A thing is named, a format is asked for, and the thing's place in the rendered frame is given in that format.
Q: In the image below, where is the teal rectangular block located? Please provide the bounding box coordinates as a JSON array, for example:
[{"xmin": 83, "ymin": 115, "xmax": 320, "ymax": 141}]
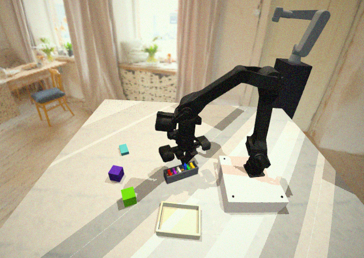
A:
[{"xmin": 119, "ymin": 144, "xmax": 129, "ymax": 156}]

